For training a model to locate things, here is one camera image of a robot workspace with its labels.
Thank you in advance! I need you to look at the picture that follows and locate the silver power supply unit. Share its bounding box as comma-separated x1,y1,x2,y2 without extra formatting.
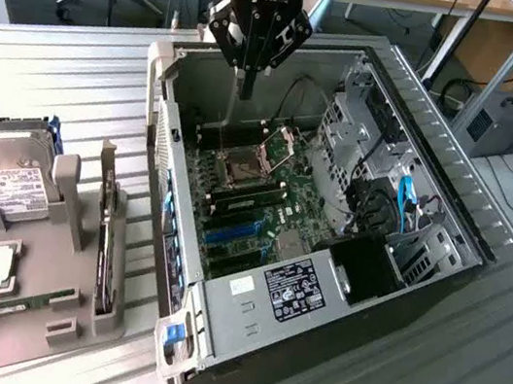
180,227,361,384

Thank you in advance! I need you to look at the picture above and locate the black RAM slot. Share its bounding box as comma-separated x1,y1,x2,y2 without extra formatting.
196,121,267,151
195,116,267,146
209,172,288,210

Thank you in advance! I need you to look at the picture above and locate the blue SATA wire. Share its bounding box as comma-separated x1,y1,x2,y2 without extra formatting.
390,173,422,237

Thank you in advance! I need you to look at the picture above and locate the open metal socket cover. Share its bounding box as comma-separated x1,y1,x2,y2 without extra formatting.
252,122,306,184

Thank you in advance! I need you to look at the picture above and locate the white power supply sticker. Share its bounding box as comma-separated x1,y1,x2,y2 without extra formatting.
225,269,259,300

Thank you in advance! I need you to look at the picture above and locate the black case label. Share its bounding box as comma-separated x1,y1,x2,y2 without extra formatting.
151,232,193,316

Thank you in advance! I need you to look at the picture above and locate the blue plastic disk carrier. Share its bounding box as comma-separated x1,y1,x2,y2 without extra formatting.
0,106,72,175

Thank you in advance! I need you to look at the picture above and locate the grey printed parts rack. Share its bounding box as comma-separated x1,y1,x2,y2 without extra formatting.
0,142,153,384

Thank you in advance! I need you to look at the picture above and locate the long black expansion slot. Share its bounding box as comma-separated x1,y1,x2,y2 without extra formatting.
203,200,262,233
205,236,271,269
207,249,271,284

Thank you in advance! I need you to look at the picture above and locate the installed RAM stick with label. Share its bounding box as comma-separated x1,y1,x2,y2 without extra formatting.
210,183,285,225

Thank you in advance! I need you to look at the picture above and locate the silver perforated drive cage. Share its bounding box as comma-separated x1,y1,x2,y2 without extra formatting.
299,49,460,251

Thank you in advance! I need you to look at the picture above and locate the blue expansion slot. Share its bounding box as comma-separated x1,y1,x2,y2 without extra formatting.
202,214,266,254

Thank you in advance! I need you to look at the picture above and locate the silver hard disk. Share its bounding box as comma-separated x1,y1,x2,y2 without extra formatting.
0,122,73,231

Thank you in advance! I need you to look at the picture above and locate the thin metal locking lever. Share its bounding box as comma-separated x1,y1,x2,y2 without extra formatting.
212,97,235,161

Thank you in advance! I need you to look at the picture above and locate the grey vented machine box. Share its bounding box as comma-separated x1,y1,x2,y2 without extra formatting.
445,82,513,166

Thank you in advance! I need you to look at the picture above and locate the graphics card with black fan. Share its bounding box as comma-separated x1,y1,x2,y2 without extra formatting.
74,139,144,321

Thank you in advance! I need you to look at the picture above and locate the black power supply label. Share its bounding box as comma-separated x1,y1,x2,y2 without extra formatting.
255,251,334,331

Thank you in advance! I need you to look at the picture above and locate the black slanted stand pole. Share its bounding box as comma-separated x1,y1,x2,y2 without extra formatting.
419,0,495,100

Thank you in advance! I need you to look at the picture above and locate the black drive wire bundle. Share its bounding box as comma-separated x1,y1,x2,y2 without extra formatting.
340,172,405,244

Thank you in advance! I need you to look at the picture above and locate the open black PC case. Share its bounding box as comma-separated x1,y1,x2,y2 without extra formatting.
91,10,513,384

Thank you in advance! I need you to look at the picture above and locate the silver disk bay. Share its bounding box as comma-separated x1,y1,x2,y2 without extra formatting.
376,212,474,299

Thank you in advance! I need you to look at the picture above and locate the CPU socket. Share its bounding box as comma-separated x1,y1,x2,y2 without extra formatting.
210,143,277,196

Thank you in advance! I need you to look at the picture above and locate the blue case latch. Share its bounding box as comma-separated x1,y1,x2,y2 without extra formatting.
163,322,187,349

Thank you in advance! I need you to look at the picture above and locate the thin black wire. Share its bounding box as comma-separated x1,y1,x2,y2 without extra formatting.
271,71,336,139

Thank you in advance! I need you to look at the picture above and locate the green Dell motherboard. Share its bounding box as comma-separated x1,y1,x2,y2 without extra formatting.
163,109,361,302

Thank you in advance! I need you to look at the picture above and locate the green loose RAM stick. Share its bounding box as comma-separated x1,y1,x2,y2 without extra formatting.
0,275,77,337

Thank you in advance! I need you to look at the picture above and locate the silver chipset heat sink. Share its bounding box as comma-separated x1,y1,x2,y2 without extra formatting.
274,228,309,262

